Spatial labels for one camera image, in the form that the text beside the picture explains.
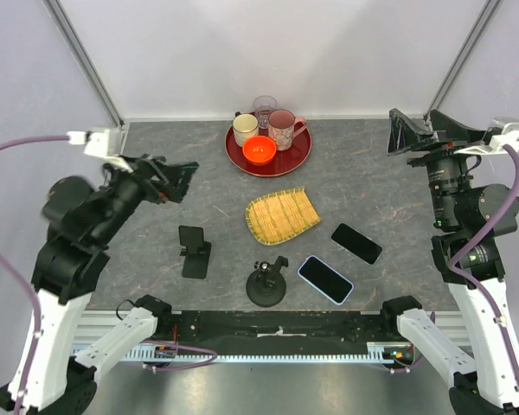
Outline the aluminium frame post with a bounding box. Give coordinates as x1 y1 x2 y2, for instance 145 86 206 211
42 0 125 127
423 0 503 122

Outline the red round tray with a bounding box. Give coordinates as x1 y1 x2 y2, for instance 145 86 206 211
225 123 312 177

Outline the orange bowl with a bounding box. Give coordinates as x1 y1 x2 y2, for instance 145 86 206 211
242 135 277 166

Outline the pink patterned mug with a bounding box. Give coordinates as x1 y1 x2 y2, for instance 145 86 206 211
267 109 307 151

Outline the black round-base phone holder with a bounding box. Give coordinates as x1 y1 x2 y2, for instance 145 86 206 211
246 256 289 308

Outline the right aluminium frame post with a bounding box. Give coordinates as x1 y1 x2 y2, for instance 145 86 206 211
423 0 503 122

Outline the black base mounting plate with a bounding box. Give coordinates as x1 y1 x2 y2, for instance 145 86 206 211
156 310 400 343

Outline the slotted cable duct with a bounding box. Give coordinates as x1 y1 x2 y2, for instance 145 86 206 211
68 341 416 364

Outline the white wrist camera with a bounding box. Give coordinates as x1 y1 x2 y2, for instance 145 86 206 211
67 128 133 173
454 117 519 156

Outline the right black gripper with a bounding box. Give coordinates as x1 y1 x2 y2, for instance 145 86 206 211
387 107 488 226

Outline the black smartphone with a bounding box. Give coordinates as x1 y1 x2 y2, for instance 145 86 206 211
330 223 382 265

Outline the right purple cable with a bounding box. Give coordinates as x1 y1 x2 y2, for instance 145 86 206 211
447 144 519 415

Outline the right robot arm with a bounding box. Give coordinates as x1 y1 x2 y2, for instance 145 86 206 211
378 109 519 414

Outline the woven bamboo tray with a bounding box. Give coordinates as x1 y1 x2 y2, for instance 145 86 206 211
245 187 322 246

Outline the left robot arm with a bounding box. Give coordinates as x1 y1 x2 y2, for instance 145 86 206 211
0 155 199 414

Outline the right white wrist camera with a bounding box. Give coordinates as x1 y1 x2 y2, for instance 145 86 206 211
454 117 519 156

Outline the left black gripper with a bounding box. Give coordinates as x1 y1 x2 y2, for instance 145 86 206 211
93 150 201 244

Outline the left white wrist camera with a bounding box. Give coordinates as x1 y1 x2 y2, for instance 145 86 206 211
67 128 133 173

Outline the cream mug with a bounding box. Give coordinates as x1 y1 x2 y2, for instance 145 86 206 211
233 113 259 147

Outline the black folding phone stand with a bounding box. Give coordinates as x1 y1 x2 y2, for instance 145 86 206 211
178 226 212 280

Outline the left aluminium frame post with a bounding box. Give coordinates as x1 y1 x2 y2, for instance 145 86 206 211
42 0 125 127

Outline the clear glass tumbler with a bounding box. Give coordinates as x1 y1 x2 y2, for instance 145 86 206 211
253 95 277 129

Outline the blue-cased smartphone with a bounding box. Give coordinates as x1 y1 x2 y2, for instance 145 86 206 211
298 255 354 305

